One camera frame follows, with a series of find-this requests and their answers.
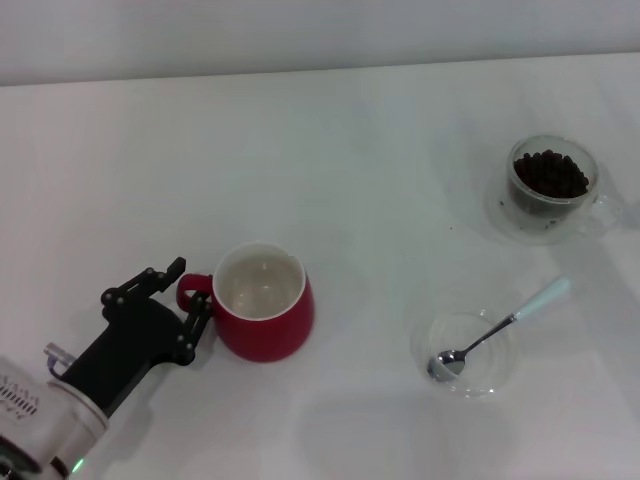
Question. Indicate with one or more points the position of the pile of coffee beans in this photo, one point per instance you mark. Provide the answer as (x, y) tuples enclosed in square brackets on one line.
[(550, 172)]

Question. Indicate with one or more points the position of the red ceramic mug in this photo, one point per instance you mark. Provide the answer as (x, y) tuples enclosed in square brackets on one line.
[(270, 340)]

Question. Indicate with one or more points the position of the small metal connector plug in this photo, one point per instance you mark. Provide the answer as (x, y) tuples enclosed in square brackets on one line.
[(55, 352)]

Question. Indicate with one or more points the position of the clear glass saucer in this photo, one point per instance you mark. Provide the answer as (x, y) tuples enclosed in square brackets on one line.
[(497, 220)]

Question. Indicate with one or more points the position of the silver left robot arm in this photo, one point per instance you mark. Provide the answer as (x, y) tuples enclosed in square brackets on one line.
[(40, 410)]

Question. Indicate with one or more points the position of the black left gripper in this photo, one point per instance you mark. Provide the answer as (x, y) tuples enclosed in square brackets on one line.
[(130, 340)]

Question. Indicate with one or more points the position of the small clear glass dish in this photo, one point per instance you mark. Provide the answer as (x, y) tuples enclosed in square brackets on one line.
[(500, 370)]

